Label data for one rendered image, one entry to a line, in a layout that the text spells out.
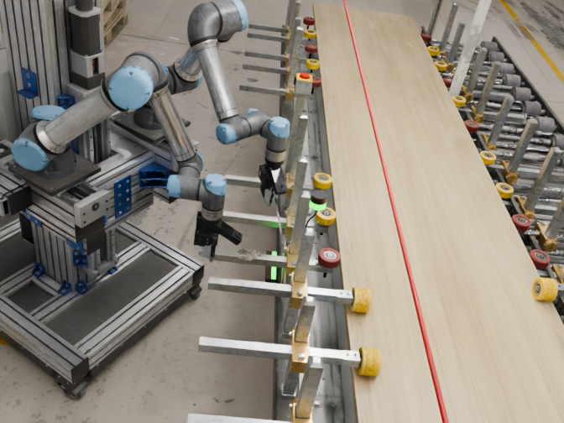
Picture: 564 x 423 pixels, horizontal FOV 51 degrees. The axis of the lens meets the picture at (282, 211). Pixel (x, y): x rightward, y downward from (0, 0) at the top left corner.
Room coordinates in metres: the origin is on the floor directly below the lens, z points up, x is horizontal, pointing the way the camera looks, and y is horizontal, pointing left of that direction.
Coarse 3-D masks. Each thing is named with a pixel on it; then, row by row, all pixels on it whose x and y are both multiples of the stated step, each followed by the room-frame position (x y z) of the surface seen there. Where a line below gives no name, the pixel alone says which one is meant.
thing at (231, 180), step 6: (228, 180) 2.10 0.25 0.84; (234, 180) 2.10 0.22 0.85; (240, 180) 2.10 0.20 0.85; (246, 180) 2.10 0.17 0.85; (252, 180) 2.11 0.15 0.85; (258, 180) 2.12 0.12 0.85; (252, 186) 2.11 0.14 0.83; (258, 186) 2.11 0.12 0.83; (306, 186) 2.14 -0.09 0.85; (312, 186) 2.15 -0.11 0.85
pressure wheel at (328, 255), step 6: (324, 252) 1.66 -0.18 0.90; (330, 252) 1.67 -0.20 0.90; (336, 252) 1.67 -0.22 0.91; (318, 258) 1.64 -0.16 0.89; (324, 258) 1.62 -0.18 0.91; (330, 258) 1.63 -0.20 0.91; (336, 258) 1.63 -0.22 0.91; (324, 264) 1.61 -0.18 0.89; (330, 264) 1.61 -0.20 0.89; (336, 264) 1.62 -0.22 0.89; (324, 276) 1.64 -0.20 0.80
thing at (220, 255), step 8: (216, 256) 1.60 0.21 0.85; (224, 256) 1.60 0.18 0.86; (232, 256) 1.60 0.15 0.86; (264, 256) 1.63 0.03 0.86; (272, 256) 1.64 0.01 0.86; (280, 256) 1.65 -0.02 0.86; (256, 264) 1.61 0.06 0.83; (264, 264) 1.61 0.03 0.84; (272, 264) 1.62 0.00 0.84; (280, 264) 1.62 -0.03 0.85; (312, 264) 1.63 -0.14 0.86; (320, 264) 1.64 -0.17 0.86; (328, 272) 1.63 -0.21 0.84
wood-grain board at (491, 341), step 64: (320, 64) 3.39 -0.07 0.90; (384, 64) 3.56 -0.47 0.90; (384, 128) 2.71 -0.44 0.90; (448, 128) 2.83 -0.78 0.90; (384, 192) 2.12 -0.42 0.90; (448, 192) 2.21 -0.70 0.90; (384, 256) 1.70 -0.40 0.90; (448, 256) 1.77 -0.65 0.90; (512, 256) 1.83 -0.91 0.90; (384, 320) 1.38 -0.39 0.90; (448, 320) 1.43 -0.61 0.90; (512, 320) 1.48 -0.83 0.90; (384, 384) 1.12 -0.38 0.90; (448, 384) 1.16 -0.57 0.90; (512, 384) 1.20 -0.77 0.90
